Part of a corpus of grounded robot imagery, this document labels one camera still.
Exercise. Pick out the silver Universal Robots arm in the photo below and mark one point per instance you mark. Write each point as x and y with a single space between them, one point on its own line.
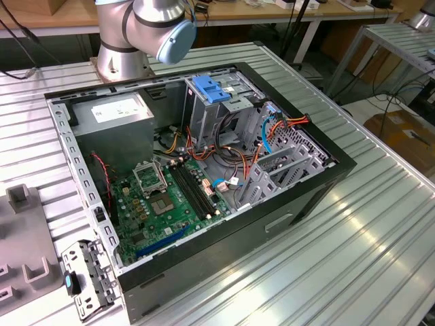
115 34

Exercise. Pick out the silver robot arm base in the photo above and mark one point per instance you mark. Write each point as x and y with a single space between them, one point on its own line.
423 17

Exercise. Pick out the grey metal disk bay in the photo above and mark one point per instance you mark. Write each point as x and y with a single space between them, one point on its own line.
263 185

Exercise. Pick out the white board power socket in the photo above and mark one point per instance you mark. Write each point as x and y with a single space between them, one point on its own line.
208 188

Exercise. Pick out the black RAM slot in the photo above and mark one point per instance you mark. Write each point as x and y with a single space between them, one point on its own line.
189 190
194 190
204 190
199 190

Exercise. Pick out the grey metal drive cage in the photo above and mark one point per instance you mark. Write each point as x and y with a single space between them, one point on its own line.
200 115

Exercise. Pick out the thin metal locking lever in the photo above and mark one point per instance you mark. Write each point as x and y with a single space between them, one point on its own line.
162 175

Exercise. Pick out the green motherboard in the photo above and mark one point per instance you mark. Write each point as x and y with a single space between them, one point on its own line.
176 219

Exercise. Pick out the CPU socket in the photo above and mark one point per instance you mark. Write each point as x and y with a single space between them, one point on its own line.
162 205

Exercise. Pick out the blue plastic drive latch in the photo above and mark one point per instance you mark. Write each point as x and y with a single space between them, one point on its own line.
209 90

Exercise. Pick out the black open PC case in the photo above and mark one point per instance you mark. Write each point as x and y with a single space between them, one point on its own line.
221 244

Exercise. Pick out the blue expansion slot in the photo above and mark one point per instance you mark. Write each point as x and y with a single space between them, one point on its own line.
163 241

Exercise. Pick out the grey power supply unit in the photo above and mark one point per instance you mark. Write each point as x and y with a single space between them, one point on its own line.
112 142

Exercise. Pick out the black plastic clip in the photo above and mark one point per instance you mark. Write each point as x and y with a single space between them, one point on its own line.
100 214

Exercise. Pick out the black stand pole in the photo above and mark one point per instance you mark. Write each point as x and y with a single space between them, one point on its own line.
296 27

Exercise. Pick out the large brown cardboard box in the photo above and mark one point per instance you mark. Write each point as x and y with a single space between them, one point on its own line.
401 136

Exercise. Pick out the black latch with teal button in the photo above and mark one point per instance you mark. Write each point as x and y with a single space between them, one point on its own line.
75 283

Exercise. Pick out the wooden desk with white legs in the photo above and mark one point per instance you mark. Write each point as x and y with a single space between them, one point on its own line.
340 13

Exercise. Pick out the grey parts rack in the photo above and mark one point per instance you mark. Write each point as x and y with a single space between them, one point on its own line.
23 237

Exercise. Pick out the grey metal card bracket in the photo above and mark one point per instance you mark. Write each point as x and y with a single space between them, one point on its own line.
102 278

